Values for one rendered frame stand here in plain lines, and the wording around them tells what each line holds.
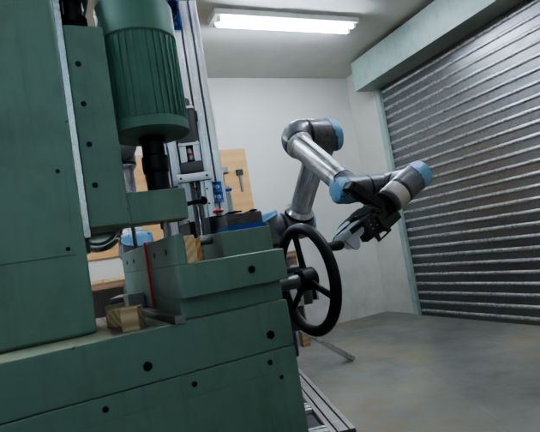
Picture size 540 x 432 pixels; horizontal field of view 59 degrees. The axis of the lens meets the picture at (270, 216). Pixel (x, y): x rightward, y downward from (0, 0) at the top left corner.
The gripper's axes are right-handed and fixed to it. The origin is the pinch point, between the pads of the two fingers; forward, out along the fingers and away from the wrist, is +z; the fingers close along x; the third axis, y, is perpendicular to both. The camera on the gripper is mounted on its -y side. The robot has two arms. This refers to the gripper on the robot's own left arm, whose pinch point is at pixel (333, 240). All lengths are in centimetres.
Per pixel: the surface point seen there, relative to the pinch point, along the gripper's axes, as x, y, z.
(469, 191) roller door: 191, 119, -232
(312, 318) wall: 332, 171, -101
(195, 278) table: -18.9, -18.9, 37.1
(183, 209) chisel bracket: 2.5, -28.1, 26.2
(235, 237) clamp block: 5.1, -15.3, 19.1
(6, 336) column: -7, -29, 67
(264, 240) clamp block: 5.3, -10.0, 13.4
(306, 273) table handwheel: 3.1, 3.0, 10.0
